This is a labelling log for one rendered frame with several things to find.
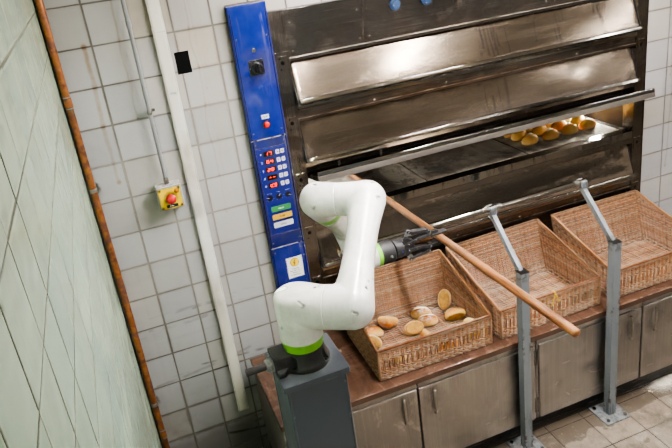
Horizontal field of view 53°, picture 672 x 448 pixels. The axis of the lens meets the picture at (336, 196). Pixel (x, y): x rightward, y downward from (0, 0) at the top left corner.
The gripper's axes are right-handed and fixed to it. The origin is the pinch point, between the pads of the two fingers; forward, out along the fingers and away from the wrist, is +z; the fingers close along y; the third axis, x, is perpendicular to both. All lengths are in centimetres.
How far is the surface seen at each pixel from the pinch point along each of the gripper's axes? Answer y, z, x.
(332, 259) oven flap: 24, -29, -51
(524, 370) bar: 73, 34, 8
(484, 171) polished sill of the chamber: 1, 55, -51
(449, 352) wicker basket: 59, 3, -3
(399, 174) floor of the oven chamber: 1, 20, -75
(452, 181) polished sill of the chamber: 2, 37, -52
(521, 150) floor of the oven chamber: 1, 86, -63
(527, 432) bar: 109, 35, 8
